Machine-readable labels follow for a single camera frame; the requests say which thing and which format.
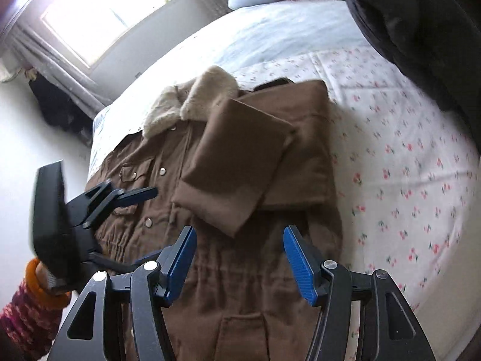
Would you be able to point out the brown jacket with fleece collar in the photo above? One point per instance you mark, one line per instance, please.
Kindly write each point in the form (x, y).
(244, 165)

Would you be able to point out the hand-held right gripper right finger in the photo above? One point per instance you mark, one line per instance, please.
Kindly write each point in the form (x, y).
(300, 267)

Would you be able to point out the window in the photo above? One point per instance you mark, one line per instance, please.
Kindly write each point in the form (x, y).
(109, 11)

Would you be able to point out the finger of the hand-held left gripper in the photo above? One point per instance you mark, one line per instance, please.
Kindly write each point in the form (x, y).
(139, 194)
(112, 263)

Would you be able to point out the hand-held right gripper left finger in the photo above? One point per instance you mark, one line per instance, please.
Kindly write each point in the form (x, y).
(182, 263)

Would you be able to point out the black puffer jacket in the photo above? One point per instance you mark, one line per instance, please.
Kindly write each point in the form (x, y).
(413, 26)

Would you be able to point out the person's left forearm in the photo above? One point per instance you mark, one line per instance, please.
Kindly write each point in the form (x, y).
(26, 319)

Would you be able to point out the light blue pillow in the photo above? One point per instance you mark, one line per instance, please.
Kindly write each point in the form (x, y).
(251, 0)

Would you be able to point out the grey upholstered bed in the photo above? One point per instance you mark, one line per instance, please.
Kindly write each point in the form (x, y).
(285, 30)

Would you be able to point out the dark hanging clothes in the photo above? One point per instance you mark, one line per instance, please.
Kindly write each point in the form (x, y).
(56, 109)

